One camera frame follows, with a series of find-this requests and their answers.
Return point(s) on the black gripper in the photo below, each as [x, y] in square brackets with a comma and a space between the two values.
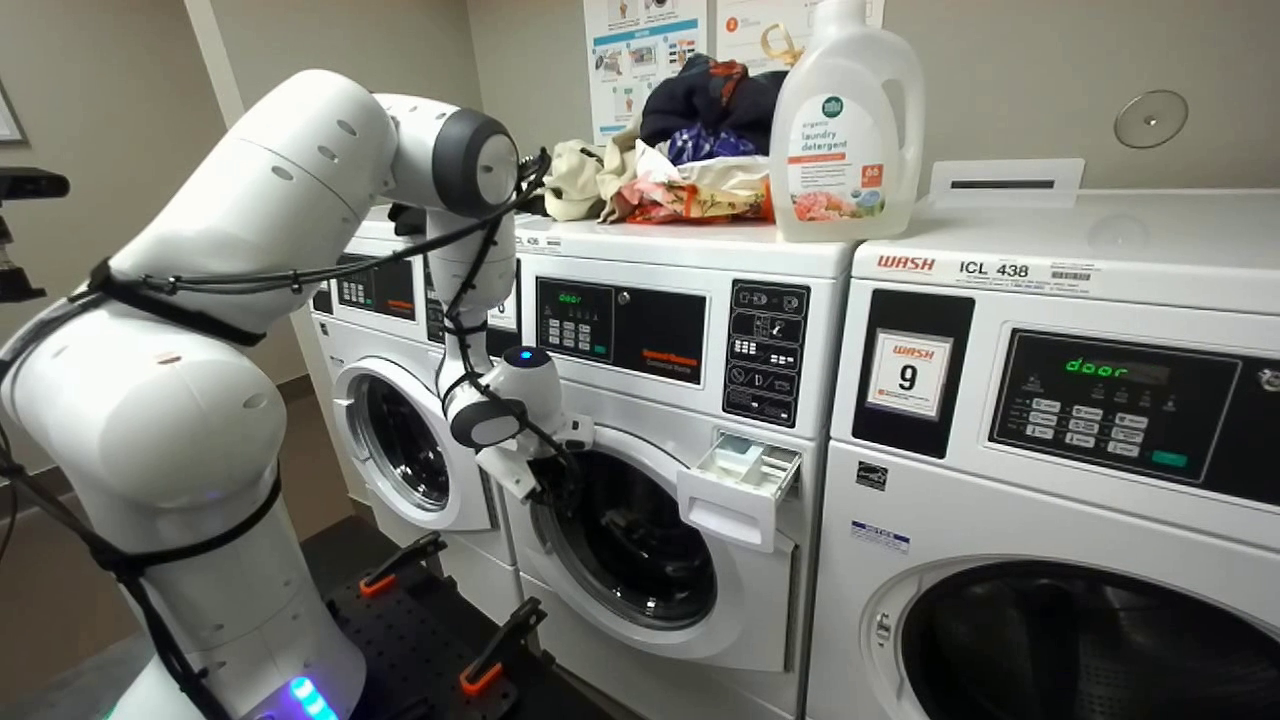
[557, 477]

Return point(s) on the round glass washing machine door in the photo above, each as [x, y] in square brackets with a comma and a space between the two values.
[402, 445]
[654, 562]

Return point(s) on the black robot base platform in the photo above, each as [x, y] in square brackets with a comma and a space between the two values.
[414, 642]

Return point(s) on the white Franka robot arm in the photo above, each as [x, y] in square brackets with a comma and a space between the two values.
[162, 415]

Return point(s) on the white washing machine number 8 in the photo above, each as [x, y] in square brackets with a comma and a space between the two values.
[667, 263]

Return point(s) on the white washing machine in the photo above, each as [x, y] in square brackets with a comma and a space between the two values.
[382, 284]

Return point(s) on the white washing machine number 9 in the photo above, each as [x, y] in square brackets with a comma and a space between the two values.
[933, 533]

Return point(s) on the white detergent drawer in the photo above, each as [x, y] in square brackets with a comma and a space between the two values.
[735, 503]

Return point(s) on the red floral cloth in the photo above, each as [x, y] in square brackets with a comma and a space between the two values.
[692, 203]

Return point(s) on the beige cloth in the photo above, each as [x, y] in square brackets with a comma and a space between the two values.
[582, 183]

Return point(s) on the black panel with number 9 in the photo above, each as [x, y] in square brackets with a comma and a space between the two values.
[909, 375]

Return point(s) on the white cloth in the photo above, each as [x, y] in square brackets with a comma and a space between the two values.
[654, 163]

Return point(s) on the blue patterned cloth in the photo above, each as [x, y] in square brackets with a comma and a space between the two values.
[713, 142]

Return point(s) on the dark navy garment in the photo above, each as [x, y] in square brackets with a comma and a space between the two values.
[704, 93]

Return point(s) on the white detergent bottle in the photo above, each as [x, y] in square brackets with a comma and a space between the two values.
[846, 123]

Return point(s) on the white slotted box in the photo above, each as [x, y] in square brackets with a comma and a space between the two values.
[1007, 193]

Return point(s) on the wall poster with blue pictograms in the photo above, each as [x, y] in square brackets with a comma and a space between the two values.
[640, 67]

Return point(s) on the wall poster with red print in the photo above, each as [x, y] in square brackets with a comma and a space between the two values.
[754, 34]

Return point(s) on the black camera on stand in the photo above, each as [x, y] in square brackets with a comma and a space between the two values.
[26, 187]

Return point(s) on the round white wall plate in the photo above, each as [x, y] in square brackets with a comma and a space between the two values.
[1149, 117]

